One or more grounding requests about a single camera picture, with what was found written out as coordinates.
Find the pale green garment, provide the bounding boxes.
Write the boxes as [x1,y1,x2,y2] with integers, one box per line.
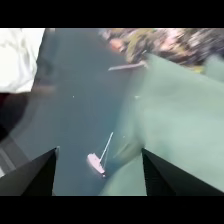
[99,52,224,197]

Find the white garment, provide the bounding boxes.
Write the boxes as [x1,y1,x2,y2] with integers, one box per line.
[0,28,46,94]

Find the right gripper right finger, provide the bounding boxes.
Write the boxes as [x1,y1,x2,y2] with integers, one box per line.
[141,148,224,197]

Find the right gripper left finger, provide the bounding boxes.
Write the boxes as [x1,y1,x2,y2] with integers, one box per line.
[0,147,59,197]

